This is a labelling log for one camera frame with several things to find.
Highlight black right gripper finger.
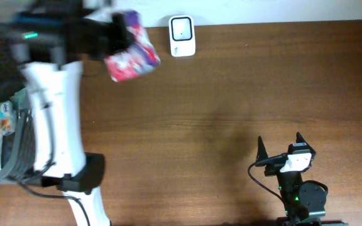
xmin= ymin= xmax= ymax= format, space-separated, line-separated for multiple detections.
xmin=256 ymin=136 xmax=268 ymax=162
xmin=295 ymin=132 xmax=316 ymax=157

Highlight pink purple tissue pack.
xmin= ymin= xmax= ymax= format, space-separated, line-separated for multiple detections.
xmin=104 ymin=10 xmax=161 ymax=82

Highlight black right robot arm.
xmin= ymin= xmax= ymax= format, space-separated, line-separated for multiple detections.
xmin=248 ymin=132 xmax=346 ymax=226

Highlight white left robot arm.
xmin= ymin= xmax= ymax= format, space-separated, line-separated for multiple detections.
xmin=8 ymin=1 xmax=134 ymax=225

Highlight dark grey plastic basket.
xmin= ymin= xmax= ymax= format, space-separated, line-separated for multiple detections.
xmin=0 ymin=89 xmax=35 ymax=184

